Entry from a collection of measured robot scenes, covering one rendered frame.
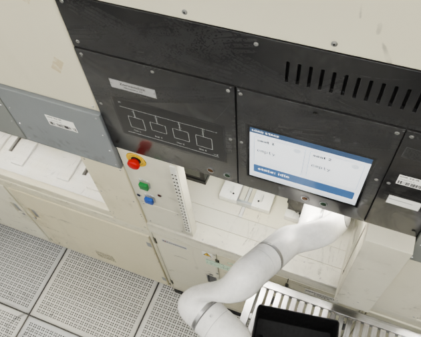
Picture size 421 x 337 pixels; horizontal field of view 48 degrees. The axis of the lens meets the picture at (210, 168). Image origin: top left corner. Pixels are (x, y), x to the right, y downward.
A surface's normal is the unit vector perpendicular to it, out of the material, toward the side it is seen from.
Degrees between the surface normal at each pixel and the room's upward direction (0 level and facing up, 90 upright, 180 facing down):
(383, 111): 90
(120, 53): 90
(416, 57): 89
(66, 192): 0
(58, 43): 90
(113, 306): 0
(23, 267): 0
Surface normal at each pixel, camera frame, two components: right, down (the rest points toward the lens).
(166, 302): -0.07, -0.53
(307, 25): -0.34, 0.83
